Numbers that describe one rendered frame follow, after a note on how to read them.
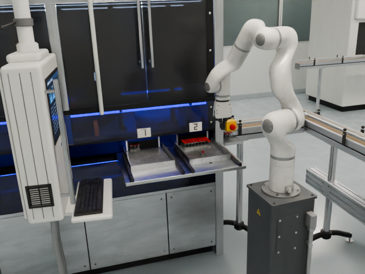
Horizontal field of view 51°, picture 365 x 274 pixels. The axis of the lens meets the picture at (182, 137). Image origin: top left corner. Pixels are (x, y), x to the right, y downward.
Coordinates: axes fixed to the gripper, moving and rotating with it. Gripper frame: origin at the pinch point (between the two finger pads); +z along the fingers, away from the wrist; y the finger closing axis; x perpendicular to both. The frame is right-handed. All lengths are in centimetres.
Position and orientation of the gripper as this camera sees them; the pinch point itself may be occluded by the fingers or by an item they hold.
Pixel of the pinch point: (222, 125)
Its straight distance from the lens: 220.5
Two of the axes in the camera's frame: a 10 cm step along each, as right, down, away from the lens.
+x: 2.7, 3.0, -9.2
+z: 0.4, 9.5, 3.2
